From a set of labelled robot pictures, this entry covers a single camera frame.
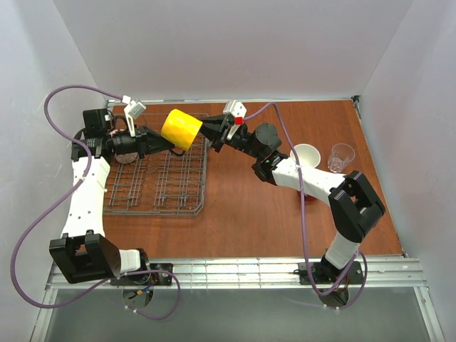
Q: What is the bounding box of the pink ghost pattern cup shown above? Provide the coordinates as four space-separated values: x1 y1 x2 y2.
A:
115 152 138 165

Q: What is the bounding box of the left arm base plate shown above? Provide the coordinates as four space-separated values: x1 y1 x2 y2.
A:
110 263 174 287

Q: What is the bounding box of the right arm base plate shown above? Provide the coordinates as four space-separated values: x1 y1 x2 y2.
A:
293 260 363 285

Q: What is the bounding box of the clear glass cup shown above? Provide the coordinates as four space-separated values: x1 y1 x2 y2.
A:
327 143 356 173

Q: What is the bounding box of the red floral mug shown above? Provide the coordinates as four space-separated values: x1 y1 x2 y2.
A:
289 143 321 168

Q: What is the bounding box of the yellow cup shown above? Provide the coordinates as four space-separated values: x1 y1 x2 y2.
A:
160 109 203 152

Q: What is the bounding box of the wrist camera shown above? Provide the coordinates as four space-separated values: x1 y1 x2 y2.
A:
121 95 146 138
223 100 247 140

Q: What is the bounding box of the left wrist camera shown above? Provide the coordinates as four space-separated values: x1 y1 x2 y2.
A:
121 95 146 138

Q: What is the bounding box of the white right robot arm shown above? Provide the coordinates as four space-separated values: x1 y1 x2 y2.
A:
199 115 385 282

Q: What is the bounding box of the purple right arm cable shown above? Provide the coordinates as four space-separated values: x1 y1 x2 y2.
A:
244 103 368 310

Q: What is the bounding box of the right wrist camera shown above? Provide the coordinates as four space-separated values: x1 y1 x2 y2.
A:
223 100 247 140

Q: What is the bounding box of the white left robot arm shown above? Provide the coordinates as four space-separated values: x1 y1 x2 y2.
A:
49 108 175 284

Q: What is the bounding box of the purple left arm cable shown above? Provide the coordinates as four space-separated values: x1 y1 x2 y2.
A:
10 84 181 319

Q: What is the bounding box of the grey wire dish rack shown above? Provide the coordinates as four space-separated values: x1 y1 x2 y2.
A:
103 135 209 217

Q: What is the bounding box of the aluminium mounting rail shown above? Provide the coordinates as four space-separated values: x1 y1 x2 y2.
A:
46 256 428 291

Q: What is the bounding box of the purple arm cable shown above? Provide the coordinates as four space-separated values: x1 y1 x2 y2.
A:
244 103 368 310
10 84 181 319

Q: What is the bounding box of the plain red mug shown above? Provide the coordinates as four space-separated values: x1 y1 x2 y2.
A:
298 192 317 202

